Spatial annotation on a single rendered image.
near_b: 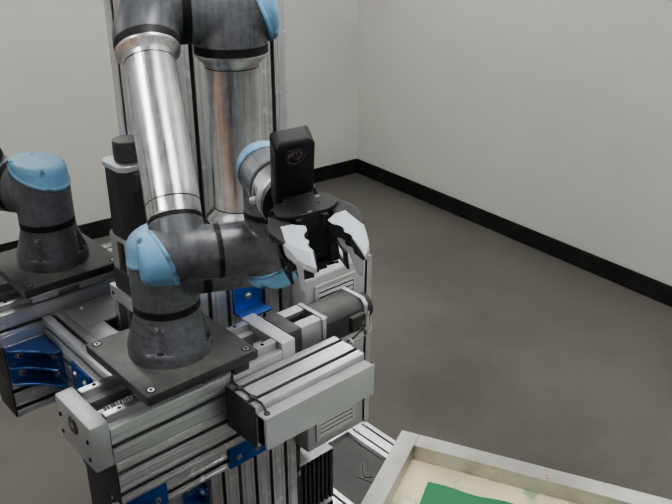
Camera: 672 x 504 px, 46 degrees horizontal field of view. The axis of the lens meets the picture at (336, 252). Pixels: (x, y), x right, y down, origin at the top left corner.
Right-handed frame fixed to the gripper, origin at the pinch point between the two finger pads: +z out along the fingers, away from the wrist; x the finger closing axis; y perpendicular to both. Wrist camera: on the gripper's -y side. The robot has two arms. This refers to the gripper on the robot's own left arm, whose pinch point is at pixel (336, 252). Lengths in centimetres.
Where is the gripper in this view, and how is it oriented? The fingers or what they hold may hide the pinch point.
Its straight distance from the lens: 78.9
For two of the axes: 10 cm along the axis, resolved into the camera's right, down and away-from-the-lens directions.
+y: 1.3, 8.8, 4.6
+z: 3.1, 4.0, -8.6
